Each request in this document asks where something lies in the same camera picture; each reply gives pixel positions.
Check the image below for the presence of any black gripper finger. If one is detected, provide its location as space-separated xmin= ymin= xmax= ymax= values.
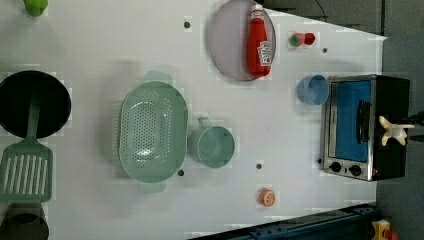
xmin=408 ymin=135 xmax=424 ymax=143
xmin=406 ymin=111 xmax=424 ymax=126

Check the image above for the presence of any orange slice toy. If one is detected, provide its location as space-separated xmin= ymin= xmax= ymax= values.
xmin=259 ymin=188 xmax=276 ymax=207

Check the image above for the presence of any peeled toy banana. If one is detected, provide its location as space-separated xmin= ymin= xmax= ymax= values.
xmin=379 ymin=116 xmax=414 ymax=146

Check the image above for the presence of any dark cup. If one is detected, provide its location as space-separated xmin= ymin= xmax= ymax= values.
xmin=0 ymin=203 xmax=50 ymax=240

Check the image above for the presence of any toy strawberry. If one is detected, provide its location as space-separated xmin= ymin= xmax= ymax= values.
xmin=289 ymin=32 xmax=316 ymax=47

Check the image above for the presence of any green toy fruit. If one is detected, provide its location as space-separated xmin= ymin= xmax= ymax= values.
xmin=23 ymin=0 xmax=48 ymax=17

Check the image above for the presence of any blue cup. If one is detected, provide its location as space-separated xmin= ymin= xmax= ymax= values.
xmin=297 ymin=75 xmax=330 ymax=105

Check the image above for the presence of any black toaster oven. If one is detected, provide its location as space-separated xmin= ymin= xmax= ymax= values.
xmin=322 ymin=75 xmax=410 ymax=181

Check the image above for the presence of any green slotted spatula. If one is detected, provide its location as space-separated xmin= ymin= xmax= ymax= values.
xmin=0 ymin=103 xmax=53 ymax=203

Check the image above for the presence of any green perforated colander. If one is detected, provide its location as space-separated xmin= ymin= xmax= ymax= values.
xmin=118 ymin=71 xmax=188 ymax=194

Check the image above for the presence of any blue table frame rail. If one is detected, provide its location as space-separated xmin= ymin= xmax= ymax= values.
xmin=191 ymin=204 xmax=382 ymax=240

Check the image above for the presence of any black round pan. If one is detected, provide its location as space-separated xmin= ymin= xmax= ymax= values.
xmin=0 ymin=70 xmax=72 ymax=140

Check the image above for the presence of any yellow emergency stop box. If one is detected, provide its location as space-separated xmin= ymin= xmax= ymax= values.
xmin=372 ymin=219 xmax=399 ymax=240

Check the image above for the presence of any pink round plate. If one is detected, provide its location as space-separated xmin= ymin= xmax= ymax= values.
xmin=208 ymin=0 xmax=276 ymax=81

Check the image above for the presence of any green mug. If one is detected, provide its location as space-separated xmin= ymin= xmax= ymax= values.
xmin=188 ymin=117 xmax=235 ymax=169

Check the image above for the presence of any red ketchup bottle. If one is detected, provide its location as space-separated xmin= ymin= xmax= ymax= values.
xmin=247 ymin=4 xmax=272 ymax=77

